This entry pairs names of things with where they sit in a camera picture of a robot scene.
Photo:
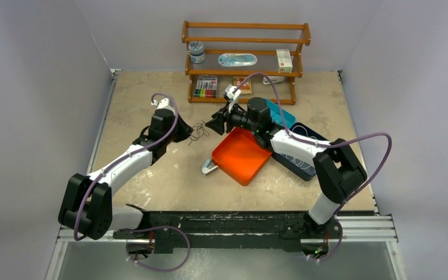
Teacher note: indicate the orange snack packet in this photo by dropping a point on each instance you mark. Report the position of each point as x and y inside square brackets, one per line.
[246, 87]

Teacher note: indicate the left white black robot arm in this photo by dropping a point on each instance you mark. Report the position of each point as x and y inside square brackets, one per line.
[87, 206]

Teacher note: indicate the dark blue tray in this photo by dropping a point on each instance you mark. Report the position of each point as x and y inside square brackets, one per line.
[300, 168]

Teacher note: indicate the white blue jar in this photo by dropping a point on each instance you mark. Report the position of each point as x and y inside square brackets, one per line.
[196, 52]

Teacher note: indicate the blue oval blister pack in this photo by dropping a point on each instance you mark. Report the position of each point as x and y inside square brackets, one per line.
[237, 59]

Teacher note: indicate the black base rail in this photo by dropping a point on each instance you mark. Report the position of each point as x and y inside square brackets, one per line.
[289, 231]

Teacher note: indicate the marker pen pack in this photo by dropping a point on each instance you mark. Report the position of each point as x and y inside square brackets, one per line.
[206, 86]

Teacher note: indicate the orange tray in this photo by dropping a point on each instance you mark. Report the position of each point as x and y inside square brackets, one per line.
[239, 156]

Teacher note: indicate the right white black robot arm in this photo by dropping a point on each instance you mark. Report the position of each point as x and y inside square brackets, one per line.
[338, 169]

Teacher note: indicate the wooden shelf rack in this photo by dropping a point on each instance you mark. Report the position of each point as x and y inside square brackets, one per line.
[213, 49]

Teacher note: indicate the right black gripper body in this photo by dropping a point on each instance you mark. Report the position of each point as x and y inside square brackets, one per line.
[235, 118]

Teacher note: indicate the white red small box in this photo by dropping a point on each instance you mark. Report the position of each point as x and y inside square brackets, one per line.
[284, 61]

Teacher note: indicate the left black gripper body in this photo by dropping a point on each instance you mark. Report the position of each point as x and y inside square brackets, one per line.
[178, 132]

